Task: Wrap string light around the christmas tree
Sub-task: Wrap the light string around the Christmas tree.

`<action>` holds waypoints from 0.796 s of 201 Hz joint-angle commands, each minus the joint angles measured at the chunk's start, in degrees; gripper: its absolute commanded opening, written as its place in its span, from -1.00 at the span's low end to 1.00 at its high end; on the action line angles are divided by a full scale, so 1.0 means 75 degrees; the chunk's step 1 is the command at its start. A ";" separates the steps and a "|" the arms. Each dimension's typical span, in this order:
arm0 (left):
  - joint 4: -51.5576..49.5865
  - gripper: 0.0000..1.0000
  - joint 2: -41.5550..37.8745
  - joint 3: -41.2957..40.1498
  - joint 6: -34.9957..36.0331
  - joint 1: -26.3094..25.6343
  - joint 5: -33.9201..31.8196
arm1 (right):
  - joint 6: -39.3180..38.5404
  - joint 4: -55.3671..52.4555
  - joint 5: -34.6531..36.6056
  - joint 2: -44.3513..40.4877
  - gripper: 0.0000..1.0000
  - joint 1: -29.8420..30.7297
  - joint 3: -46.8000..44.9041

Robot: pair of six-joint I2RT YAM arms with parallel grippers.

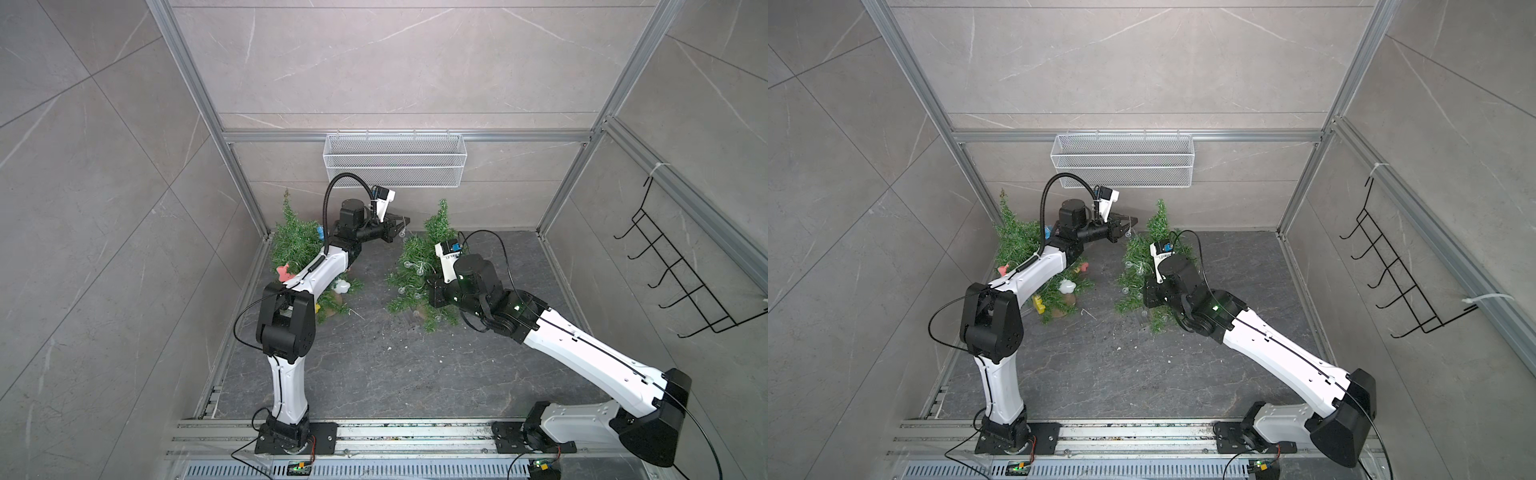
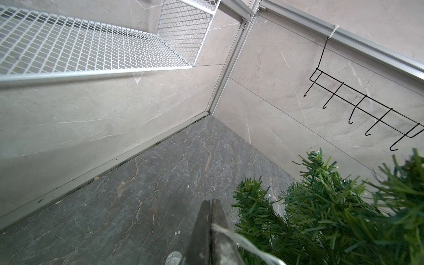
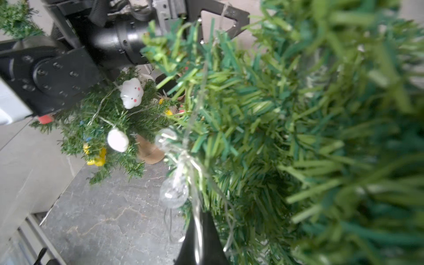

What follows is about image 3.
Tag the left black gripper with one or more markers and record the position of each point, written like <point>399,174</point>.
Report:
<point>113,33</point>

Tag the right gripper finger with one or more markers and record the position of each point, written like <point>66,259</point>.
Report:
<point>202,245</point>

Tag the clear bulb string light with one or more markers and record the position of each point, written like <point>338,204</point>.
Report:
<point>202,59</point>

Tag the green christmas tree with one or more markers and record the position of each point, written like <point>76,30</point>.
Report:
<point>330,135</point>
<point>101,110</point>

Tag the pink star light plain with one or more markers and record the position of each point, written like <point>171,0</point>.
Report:
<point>46,119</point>

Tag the yellow star light with face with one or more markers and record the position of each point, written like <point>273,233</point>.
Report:
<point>99,159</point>

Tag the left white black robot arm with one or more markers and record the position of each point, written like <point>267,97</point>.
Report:
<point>44,74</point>

